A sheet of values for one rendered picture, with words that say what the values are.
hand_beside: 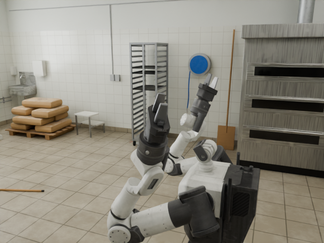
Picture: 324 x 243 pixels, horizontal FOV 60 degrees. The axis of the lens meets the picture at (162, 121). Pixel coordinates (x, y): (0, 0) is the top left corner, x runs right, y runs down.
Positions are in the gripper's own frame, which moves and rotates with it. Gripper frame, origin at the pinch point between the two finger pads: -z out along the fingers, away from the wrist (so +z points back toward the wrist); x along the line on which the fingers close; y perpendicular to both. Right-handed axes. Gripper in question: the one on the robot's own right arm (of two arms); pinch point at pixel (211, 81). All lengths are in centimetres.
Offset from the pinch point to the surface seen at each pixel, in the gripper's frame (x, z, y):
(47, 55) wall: -103, 33, 560
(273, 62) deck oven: -228, -78, 111
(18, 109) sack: -65, 153, 500
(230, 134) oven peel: -311, 36, 183
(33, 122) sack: -85, 161, 455
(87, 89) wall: -174, 68, 468
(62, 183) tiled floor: -68, 173, 228
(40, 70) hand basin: -100, 69, 560
